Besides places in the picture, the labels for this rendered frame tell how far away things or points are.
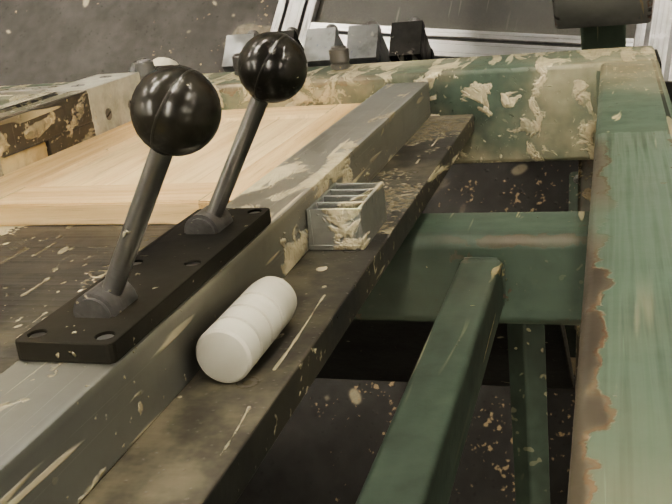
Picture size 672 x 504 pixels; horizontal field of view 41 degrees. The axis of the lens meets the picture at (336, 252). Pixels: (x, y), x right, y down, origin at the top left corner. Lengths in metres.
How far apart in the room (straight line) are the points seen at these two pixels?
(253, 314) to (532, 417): 0.43
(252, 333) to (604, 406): 0.20
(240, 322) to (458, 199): 1.56
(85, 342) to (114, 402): 0.03
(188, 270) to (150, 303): 0.04
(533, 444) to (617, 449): 0.57
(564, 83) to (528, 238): 0.34
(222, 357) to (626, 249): 0.20
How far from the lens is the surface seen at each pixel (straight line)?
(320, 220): 0.62
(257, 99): 0.50
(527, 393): 0.82
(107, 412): 0.40
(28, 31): 2.69
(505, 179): 1.99
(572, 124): 1.06
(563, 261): 0.74
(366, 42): 1.29
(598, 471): 0.28
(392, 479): 0.46
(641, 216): 0.50
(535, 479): 0.88
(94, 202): 0.77
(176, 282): 0.46
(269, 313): 0.47
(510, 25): 1.92
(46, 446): 0.36
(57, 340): 0.41
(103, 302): 0.43
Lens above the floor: 1.81
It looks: 65 degrees down
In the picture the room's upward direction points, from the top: 40 degrees counter-clockwise
